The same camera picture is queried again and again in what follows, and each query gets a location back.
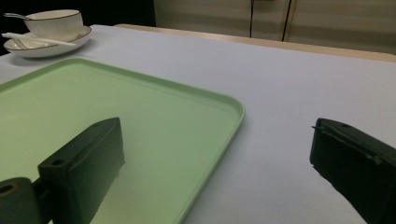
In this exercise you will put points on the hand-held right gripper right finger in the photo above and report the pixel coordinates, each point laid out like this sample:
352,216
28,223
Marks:
358,168

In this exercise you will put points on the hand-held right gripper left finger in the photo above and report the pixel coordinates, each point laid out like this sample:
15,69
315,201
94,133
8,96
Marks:
84,168

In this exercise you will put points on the green plastic tray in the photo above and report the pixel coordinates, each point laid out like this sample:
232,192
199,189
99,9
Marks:
155,130

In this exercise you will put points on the white plate with dark rim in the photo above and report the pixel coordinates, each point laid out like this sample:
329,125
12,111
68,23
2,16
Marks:
46,51

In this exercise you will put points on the white bowl with dark rim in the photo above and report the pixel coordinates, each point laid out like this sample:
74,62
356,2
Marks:
56,26

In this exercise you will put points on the white ceramic spoon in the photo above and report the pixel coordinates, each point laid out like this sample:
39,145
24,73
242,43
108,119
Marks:
14,15

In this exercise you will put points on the white table cover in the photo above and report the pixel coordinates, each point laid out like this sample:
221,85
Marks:
280,93

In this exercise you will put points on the wooden table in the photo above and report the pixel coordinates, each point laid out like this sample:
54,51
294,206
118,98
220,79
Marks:
280,43

